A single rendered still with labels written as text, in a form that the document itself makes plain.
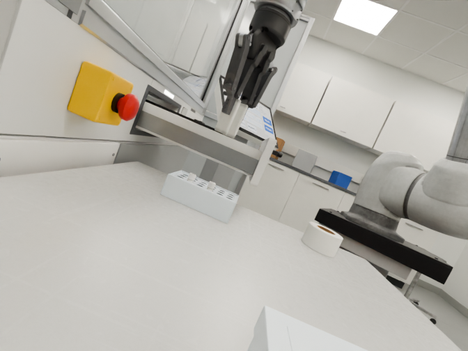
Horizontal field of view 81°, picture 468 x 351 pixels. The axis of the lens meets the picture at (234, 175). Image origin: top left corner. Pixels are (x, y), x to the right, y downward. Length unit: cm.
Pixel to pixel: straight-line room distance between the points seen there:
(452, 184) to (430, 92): 411
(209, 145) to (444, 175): 63
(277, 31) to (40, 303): 51
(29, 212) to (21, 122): 13
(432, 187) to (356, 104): 334
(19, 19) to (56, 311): 27
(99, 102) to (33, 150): 10
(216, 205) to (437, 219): 66
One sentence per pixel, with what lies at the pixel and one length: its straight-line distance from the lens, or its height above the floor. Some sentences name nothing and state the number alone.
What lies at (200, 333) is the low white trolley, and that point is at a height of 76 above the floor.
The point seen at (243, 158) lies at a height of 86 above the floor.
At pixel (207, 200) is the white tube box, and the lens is 46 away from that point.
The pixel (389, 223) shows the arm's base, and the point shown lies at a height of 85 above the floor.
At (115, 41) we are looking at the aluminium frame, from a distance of 49.
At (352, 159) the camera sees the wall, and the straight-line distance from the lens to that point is 451.
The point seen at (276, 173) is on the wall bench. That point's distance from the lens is 364.
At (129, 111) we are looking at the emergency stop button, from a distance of 42.
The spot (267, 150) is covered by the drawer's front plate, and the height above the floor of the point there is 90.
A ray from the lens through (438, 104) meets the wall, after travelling 501.
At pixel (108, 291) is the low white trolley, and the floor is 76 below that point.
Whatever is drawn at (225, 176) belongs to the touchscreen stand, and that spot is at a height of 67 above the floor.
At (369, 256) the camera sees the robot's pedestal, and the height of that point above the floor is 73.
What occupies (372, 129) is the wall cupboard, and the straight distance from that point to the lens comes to 423.
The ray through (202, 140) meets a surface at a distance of 61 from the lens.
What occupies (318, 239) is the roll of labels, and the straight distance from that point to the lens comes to 56.
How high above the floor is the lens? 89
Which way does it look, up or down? 6 degrees down
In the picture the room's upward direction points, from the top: 23 degrees clockwise
